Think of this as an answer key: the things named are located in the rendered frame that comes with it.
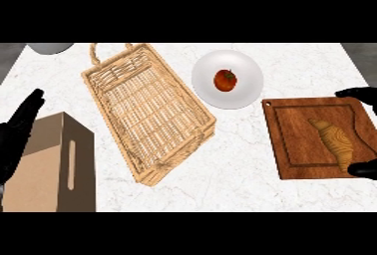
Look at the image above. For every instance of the white plate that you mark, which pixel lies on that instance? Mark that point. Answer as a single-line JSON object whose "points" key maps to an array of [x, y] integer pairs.
{"points": [[231, 71]]}

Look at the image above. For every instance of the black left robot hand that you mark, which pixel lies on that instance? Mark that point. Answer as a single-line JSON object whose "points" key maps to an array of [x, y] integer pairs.
{"points": [[19, 132]]}

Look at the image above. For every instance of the wicker basket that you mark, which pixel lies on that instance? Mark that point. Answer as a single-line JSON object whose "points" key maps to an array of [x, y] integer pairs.
{"points": [[150, 113]]}

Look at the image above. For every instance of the golden croissant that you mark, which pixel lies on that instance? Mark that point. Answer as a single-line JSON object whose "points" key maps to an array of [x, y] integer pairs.
{"points": [[336, 142]]}

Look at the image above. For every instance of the grey round bowl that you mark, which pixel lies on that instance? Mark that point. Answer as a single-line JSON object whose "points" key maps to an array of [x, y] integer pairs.
{"points": [[49, 47]]}

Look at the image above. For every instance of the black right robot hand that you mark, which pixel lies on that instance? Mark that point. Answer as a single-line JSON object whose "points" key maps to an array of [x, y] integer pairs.
{"points": [[364, 93]]}

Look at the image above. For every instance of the brown cardboard box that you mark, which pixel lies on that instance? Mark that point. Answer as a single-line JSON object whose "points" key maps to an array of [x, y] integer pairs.
{"points": [[49, 172]]}

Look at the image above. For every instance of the red tomato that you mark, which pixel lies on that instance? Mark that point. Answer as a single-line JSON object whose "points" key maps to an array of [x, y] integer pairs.
{"points": [[225, 80]]}

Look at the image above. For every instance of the brown wooden cutting board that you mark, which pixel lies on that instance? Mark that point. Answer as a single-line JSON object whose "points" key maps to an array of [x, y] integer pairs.
{"points": [[299, 142]]}

